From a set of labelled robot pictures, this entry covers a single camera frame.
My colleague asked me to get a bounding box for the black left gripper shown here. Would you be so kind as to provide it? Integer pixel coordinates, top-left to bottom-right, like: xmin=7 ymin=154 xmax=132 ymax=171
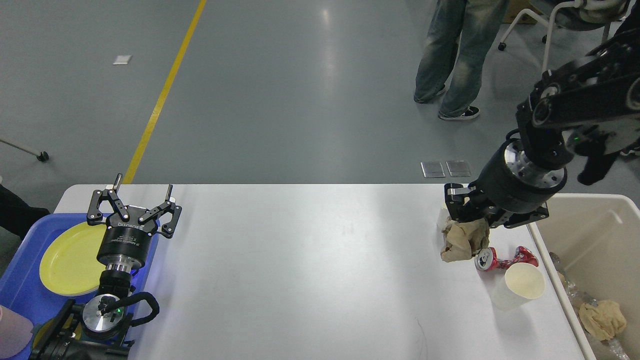
xmin=86 ymin=173 xmax=183 ymax=269

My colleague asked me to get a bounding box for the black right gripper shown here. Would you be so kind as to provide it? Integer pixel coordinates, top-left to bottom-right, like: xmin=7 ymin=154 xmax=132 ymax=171
xmin=444 ymin=140 xmax=567 ymax=229

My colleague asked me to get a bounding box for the brown paper ball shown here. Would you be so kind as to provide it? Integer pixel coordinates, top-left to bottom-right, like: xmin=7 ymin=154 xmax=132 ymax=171
xmin=440 ymin=216 xmax=490 ymax=263
xmin=578 ymin=300 xmax=627 ymax=341

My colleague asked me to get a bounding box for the white paper cup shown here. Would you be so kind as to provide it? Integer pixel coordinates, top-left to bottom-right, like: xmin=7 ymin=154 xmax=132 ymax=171
xmin=491 ymin=263 xmax=546 ymax=312
xmin=436 ymin=202 xmax=451 ymax=232

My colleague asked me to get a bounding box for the crushed red can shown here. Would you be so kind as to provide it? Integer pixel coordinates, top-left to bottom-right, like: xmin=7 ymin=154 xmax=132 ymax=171
xmin=474 ymin=246 xmax=540 ymax=272

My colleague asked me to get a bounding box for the yellow plate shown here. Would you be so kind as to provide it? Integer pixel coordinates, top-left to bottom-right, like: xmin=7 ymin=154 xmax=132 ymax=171
xmin=39 ymin=222 xmax=106 ymax=293

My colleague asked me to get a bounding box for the grey mug yellow inside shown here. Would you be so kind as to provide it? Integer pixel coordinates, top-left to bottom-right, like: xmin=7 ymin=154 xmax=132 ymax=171
xmin=30 ymin=318 xmax=83 ymax=350

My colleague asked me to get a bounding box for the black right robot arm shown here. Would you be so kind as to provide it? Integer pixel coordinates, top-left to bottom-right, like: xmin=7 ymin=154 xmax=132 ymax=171
xmin=444 ymin=28 xmax=640 ymax=229

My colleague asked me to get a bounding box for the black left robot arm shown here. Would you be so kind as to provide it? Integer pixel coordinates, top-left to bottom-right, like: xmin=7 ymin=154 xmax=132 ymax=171
xmin=29 ymin=174 xmax=182 ymax=360

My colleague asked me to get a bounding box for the floor socket plate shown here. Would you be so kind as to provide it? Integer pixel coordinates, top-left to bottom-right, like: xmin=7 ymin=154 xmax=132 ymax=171
xmin=420 ymin=161 xmax=446 ymax=179
xmin=445 ymin=160 xmax=472 ymax=178

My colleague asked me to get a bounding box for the chair leg with caster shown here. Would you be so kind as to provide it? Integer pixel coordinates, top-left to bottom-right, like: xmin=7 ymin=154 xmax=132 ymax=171
xmin=0 ymin=137 xmax=50 ymax=163

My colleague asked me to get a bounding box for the beige plastic bin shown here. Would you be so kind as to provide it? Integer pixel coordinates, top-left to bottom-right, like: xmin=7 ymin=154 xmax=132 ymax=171
xmin=527 ymin=193 xmax=640 ymax=360

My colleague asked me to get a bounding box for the blue plastic tray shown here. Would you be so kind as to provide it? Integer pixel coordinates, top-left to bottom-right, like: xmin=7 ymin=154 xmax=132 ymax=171
xmin=0 ymin=213 xmax=159 ymax=360

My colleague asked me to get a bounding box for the pink cup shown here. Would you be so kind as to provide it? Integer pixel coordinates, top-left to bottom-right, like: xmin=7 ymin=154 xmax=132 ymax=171
xmin=0 ymin=305 xmax=34 ymax=360

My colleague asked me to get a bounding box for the white paper on floor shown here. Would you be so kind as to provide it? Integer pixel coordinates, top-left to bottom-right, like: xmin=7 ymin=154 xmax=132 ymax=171
xmin=112 ymin=55 xmax=133 ymax=66

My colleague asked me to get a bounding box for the person in blue jeans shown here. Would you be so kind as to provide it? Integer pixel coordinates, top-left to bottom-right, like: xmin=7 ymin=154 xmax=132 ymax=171
xmin=413 ymin=0 xmax=509 ymax=121

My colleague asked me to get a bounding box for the cardboard box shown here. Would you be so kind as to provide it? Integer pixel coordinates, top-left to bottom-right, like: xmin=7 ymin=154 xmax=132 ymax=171
xmin=502 ymin=0 xmax=543 ymax=25

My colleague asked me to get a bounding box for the white office chair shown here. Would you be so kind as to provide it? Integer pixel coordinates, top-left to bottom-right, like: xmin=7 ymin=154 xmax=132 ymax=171
xmin=497 ymin=0 xmax=630 ymax=73

